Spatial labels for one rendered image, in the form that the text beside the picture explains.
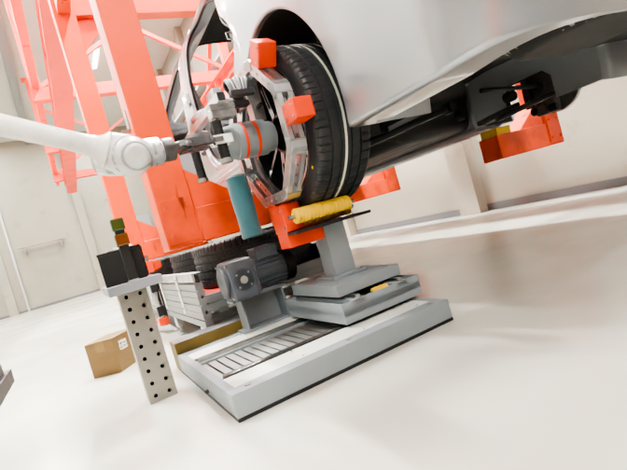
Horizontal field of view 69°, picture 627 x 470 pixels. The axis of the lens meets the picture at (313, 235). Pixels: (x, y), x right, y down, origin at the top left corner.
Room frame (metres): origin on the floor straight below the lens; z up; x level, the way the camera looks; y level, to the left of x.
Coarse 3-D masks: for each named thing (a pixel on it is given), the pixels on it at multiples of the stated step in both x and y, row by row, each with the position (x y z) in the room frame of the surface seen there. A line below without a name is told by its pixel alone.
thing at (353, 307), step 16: (368, 288) 1.88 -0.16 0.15; (384, 288) 1.69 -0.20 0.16; (400, 288) 1.73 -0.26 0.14; (416, 288) 1.76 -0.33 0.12; (288, 304) 2.02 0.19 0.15; (304, 304) 1.88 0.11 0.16; (320, 304) 1.75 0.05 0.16; (336, 304) 1.64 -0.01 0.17; (352, 304) 1.62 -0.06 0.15; (368, 304) 1.65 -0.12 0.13; (384, 304) 1.69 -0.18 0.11; (320, 320) 1.78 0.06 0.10; (336, 320) 1.67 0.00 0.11; (352, 320) 1.62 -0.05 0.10
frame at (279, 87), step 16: (272, 80) 1.61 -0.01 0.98; (272, 96) 1.61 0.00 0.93; (288, 96) 1.61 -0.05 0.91; (240, 112) 2.02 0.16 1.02; (288, 128) 1.59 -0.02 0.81; (288, 144) 1.60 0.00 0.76; (304, 144) 1.61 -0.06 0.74; (240, 160) 2.04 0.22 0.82; (288, 160) 1.64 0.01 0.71; (304, 160) 1.65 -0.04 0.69; (256, 176) 2.04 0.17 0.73; (288, 176) 1.67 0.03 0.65; (256, 192) 1.98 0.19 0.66; (272, 192) 1.95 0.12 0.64; (288, 192) 1.71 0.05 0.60
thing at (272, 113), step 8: (256, 80) 1.90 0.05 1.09; (264, 88) 1.91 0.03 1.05; (264, 96) 1.92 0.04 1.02; (296, 96) 1.65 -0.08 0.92; (264, 104) 2.04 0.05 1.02; (272, 104) 1.89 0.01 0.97; (272, 112) 1.88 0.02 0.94; (272, 120) 1.91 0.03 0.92; (280, 128) 1.94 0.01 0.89; (304, 128) 1.65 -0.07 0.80; (280, 136) 1.95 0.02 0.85; (280, 144) 1.94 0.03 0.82; (272, 152) 2.11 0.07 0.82; (280, 152) 1.95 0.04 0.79; (264, 160) 2.08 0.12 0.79; (272, 160) 2.00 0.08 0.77; (280, 160) 2.11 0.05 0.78; (264, 168) 2.06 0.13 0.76; (272, 168) 2.02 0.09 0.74; (280, 168) 2.09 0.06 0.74; (304, 168) 2.13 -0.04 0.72; (272, 176) 2.05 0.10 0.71; (280, 176) 2.06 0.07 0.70; (304, 176) 1.74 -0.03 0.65; (272, 184) 2.01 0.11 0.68; (280, 184) 2.01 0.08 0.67
